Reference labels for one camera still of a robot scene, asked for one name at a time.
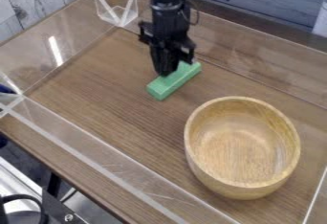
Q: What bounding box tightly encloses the clear acrylic enclosure wall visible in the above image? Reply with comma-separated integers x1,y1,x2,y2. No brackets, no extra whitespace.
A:
0,0,327,224

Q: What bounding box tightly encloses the green rectangular block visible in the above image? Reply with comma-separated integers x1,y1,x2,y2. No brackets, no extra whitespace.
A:
147,62,202,101

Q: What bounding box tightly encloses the black cable lower left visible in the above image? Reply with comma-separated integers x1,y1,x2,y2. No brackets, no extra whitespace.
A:
0,194,48,224

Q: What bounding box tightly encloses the light wooden bowl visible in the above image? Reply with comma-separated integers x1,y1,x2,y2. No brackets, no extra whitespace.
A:
185,96,302,200

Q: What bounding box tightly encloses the black metal bracket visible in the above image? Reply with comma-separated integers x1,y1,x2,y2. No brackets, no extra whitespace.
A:
43,190,89,224

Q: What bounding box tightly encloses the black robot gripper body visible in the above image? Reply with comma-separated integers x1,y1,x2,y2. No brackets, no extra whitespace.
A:
138,3,195,65

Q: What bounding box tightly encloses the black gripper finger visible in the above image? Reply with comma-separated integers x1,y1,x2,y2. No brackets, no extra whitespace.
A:
150,45,165,76
166,51,179,76

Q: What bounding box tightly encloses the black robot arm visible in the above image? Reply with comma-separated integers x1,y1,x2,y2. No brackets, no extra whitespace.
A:
138,0,198,77

